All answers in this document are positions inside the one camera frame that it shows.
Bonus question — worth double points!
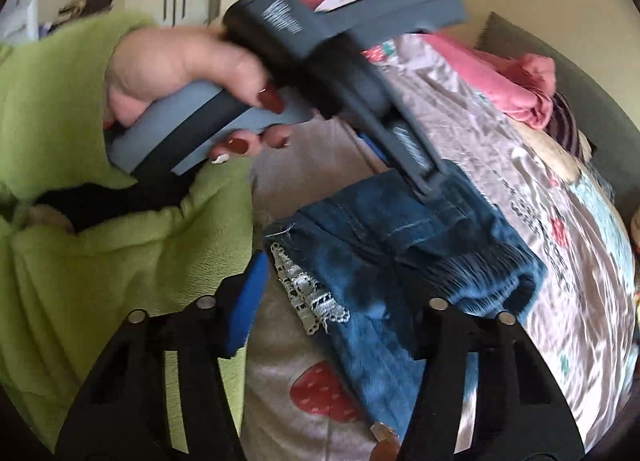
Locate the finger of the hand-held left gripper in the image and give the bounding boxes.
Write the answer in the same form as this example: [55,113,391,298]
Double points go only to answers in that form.
[345,86,451,199]

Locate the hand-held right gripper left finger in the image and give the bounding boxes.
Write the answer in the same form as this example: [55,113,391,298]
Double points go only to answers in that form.
[54,251,271,461]

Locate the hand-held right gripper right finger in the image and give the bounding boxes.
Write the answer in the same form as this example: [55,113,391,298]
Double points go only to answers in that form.
[397,298,586,461]

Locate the blue denim pants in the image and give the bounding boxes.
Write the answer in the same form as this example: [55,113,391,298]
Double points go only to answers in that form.
[262,161,548,447]

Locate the person's left forearm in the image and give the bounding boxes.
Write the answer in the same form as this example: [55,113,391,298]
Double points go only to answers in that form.
[0,11,166,192]

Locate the person's left hand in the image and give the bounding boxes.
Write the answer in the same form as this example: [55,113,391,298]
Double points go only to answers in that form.
[104,25,295,165]

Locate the pink printed bedspread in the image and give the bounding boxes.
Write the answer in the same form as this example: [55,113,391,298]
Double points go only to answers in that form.
[240,34,640,461]

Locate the pink blanket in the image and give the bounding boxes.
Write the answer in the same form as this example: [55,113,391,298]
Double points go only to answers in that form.
[295,0,556,129]

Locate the person's green fleece clothing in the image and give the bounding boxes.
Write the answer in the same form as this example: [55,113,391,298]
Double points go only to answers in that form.
[0,156,271,447]

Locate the purple striped cloth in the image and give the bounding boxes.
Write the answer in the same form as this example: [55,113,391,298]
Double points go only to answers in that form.
[547,94,593,157]

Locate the dark green headboard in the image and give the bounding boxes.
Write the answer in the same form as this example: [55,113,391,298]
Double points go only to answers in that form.
[475,11,640,222]

